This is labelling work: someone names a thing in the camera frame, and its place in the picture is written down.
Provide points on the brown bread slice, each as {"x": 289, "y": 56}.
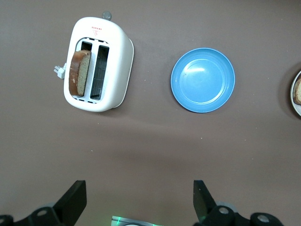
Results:
{"x": 298, "y": 91}
{"x": 80, "y": 73}

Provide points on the blue plate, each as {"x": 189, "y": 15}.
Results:
{"x": 202, "y": 80}

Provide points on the beige plate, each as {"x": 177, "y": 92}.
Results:
{"x": 296, "y": 111}

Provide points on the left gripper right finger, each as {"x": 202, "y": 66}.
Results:
{"x": 211, "y": 215}

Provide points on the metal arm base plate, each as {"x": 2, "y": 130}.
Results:
{"x": 120, "y": 221}

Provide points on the white toaster power plug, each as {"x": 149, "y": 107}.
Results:
{"x": 60, "y": 71}

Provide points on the white two-slot toaster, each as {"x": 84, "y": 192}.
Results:
{"x": 117, "y": 58}

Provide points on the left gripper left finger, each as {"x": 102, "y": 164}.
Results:
{"x": 61, "y": 212}

